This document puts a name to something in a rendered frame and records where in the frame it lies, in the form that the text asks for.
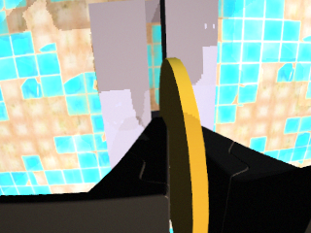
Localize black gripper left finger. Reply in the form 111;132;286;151
0;116;170;233

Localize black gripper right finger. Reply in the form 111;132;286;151
201;125;311;233

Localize thin gold coin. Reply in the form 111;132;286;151
159;57;209;233

